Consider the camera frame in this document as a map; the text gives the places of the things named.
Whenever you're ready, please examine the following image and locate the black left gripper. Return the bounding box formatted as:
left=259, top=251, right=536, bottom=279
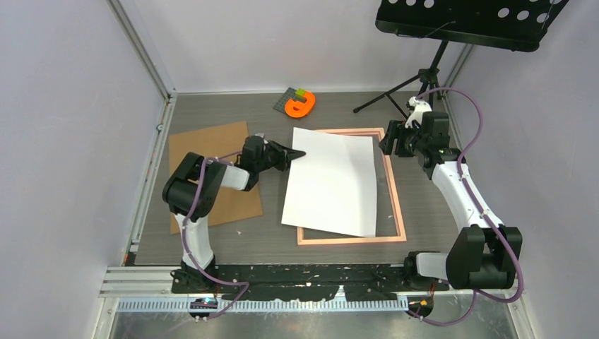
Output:
left=256, top=140, right=306, bottom=173

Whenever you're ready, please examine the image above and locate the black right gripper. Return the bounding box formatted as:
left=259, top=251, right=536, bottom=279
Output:
left=379, top=120, right=428, bottom=158

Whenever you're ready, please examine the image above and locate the cat and books photo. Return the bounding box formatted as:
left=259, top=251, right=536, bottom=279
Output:
left=281, top=128, right=377, bottom=237

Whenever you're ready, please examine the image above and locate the pink wooden picture frame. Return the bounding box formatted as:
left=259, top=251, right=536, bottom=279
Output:
left=297, top=127, right=407, bottom=246

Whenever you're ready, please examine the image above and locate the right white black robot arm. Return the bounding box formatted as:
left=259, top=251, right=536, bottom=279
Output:
left=379, top=112, right=523, bottom=290

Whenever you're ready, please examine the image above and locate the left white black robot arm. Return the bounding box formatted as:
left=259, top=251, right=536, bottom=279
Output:
left=162, top=135, right=306, bottom=292

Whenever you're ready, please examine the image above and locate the grey building plate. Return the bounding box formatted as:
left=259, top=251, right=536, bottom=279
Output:
left=273, top=88, right=296, bottom=114

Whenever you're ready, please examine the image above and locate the green toy brick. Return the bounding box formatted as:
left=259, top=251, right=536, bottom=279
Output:
left=295, top=88, right=306, bottom=101

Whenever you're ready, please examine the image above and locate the brown cardboard backing board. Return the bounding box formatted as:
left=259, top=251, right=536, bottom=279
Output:
left=168, top=121, right=263, bottom=227

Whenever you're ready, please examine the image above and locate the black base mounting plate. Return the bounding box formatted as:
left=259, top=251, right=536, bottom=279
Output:
left=170, top=263, right=449, bottom=302

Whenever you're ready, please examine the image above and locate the black music stand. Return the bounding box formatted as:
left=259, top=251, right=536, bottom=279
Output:
left=353, top=0, right=568, bottom=113

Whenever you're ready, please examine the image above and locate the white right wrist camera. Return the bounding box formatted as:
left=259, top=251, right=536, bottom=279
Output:
left=404, top=96, right=432, bottom=129

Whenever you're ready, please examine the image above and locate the orange plastic ring piece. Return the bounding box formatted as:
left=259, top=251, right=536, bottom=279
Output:
left=284, top=91, right=316, bottom=119

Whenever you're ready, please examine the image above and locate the aluminium rail front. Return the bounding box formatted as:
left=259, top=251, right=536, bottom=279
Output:
left=99, top=263, right=526, bottom=314

